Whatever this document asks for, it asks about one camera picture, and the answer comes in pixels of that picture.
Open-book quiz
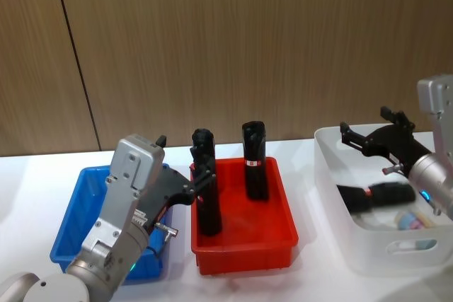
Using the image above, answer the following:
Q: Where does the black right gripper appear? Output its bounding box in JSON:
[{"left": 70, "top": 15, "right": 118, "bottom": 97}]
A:
[{"left": 340, "top": 105, "right": 437, "bottom": 176}]

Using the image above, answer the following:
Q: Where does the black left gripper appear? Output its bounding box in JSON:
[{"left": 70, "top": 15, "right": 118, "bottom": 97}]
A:
[{"left": 135, "top": 134, "right": 217, "bottom": 236}]

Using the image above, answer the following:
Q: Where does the black cloth bundle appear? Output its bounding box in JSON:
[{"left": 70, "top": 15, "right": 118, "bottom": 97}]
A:
[{"left": 190, "top": 127, "right": 224, "bottom": 237}]

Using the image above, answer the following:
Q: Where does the white plastic basket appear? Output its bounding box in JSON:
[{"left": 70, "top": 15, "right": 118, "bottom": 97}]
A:
[{"left": 313, "top": 123, "right": 453, "bottom": 278}]

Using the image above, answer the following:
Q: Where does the black roll with white label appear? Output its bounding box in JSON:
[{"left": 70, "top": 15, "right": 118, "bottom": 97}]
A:
[{"left": 241, "top": 120, "right": 270, "bottom": 201}]

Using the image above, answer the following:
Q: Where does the red plastic bin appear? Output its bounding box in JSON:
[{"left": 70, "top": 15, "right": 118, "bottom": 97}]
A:
[{"left": 189, "top": 156, "right": 299, "bottom": 276}]

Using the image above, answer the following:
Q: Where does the pastel coloured rolled cloth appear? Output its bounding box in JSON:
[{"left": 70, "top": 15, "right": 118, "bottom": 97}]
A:
[{"left": 395, "top": 209, "right": 437, "bottom": 232}]

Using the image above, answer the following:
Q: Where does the blue plastic bin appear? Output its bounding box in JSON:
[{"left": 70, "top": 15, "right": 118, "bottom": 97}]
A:
[{"left": 49, "top": 163, "right": 174, "bottom": 284}]

